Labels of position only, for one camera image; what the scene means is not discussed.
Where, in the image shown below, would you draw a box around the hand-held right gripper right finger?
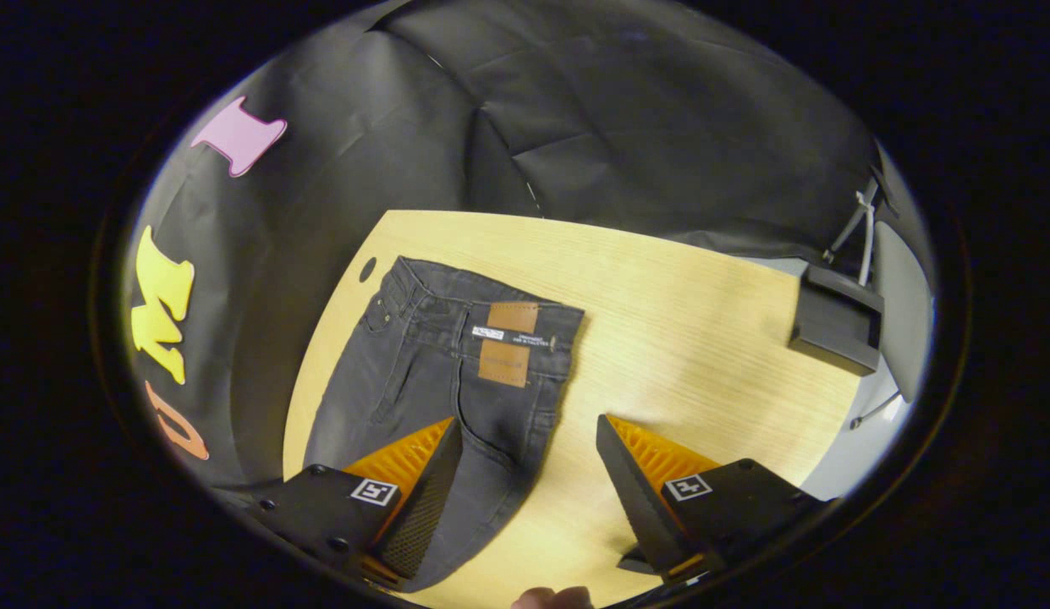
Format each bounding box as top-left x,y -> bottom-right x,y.
596,414 -> 830,584

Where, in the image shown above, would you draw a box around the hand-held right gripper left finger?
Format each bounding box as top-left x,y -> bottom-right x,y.
252,416 -> 465,590

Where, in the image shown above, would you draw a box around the dark grey jeans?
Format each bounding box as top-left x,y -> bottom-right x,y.
303,256 -> 586,593

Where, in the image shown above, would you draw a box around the black box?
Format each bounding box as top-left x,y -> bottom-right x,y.
789,264 -> 886,377

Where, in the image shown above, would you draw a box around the white rounded panel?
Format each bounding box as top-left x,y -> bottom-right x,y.
871,220 -> 936,404

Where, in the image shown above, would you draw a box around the white metal stand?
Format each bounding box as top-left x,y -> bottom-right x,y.
823,178 -> 879,287

